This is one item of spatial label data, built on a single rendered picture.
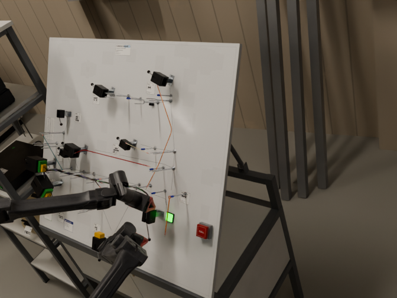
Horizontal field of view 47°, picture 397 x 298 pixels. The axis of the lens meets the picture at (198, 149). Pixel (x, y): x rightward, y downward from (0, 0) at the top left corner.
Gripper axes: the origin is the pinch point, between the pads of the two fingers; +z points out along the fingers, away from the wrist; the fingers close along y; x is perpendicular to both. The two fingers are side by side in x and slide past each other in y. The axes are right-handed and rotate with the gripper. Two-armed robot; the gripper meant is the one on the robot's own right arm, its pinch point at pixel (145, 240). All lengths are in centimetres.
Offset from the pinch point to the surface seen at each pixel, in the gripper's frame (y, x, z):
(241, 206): -10, -19, 54
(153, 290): 12.4, 31.8, 29.5
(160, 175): 3.2, -28.0, 3.0
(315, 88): 3, -96, 136
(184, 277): -17.1, 10.5, 9.7
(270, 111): 34, -76, 140
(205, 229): -26.3, -13.8, 2.5
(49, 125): 84, -34, 0
